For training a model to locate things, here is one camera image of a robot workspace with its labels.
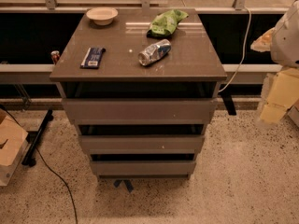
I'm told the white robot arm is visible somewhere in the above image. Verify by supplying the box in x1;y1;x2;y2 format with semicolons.
250;0;299;124

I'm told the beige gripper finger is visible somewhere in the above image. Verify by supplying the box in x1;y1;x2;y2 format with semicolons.
250;28;275;52
258;68;299;124

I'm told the green chip bag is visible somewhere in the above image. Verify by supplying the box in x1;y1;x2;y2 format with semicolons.
147;9;189;37

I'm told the black stand leg left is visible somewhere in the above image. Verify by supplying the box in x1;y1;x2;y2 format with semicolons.
21;109;53;167

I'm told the white paper bowl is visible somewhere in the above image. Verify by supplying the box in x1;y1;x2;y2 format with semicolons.
86;7;118;26

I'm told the blue tape cross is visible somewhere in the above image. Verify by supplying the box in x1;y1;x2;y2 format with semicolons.
113;179;135;193

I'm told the blue snack wrapper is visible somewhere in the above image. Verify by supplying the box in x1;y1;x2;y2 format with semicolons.
80;48;106;69

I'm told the red soda can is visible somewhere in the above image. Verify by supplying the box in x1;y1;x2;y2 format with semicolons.
50;50;60;64

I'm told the black stand leg right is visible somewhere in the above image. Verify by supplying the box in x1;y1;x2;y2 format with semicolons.
221;89;236;116

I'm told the grey top drawer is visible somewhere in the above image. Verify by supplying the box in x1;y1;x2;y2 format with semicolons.
62;99;217;125

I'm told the black stand leg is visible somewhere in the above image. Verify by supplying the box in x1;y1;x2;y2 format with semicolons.
21;109;53;167
221;89;236;116

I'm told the cardboard box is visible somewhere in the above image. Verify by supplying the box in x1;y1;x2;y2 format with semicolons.
288;100;299;127
0;110;28;186

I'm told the white cable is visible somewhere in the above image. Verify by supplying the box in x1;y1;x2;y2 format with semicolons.
218;6;252;94

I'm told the crushed silver can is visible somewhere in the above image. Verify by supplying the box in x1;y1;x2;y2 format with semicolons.
138;39;172;66

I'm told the black floor cable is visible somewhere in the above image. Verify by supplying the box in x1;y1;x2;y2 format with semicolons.
0;105;78;224

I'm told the cardboard box at right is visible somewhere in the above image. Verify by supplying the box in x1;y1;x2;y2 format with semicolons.
288;100;299;127

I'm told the grey drawer cabinet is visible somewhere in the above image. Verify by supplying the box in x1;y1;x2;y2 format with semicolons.
50;9;226;179

